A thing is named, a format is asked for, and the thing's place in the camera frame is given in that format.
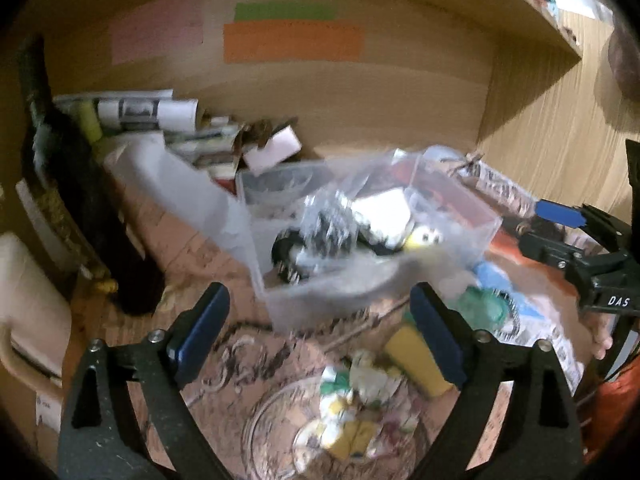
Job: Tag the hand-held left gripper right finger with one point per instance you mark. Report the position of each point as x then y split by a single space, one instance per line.
435 332

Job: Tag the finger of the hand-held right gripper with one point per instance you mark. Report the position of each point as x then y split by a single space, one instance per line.
547 250
560 212

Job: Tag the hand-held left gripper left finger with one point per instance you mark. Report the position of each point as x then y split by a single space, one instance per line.
200 330

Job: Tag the yellow sponge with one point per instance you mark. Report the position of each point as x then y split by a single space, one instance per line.
417 360

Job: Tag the clear plastic storage box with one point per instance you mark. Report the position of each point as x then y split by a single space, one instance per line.
360 280

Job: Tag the wrappers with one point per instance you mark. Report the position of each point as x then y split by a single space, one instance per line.
350 405

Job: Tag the white soft item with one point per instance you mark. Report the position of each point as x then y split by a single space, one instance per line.
385 212

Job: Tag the person's right hand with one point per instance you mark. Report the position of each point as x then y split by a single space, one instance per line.
600 337

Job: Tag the patterned tablecloth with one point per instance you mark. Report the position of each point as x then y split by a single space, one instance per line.
240 360

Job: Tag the light blue cloth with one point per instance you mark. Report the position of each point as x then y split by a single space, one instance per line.
492 272

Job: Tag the newspaper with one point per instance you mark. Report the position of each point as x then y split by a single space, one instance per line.
500 185

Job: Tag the yellow toy with eyes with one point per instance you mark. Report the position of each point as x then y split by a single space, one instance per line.
422 240

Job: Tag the black round item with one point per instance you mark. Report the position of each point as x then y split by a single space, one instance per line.
287 255

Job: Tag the orange garment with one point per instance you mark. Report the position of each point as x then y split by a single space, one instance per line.
612 410

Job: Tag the translucent plastic lid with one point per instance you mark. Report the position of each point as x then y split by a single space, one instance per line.
190 195

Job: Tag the crinkled clear plastic bag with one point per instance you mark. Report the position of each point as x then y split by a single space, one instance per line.
327 222

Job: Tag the brown round object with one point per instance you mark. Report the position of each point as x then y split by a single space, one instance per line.
624 60

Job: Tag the white plastic appliance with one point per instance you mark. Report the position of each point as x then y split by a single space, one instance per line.
30 320

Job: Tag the tall black bottle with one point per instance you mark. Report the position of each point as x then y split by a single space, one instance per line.
85 200

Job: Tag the pile of papers and packets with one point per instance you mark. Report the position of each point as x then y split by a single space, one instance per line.
215 142

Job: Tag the white cardboard box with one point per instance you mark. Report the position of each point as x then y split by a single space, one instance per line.
277 150

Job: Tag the wooden shelf board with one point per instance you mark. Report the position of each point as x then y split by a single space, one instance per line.
530 5

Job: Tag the rolled printed paper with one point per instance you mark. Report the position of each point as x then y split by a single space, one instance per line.
150 110

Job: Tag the yellow green bottle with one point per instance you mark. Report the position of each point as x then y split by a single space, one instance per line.
90 120

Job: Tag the pink paper sheet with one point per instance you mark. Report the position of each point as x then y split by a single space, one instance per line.
157 32

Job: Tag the orange paper sheet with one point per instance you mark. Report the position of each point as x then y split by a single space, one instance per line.
292 42

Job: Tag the green paper strip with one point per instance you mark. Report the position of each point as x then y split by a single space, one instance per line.
285 11

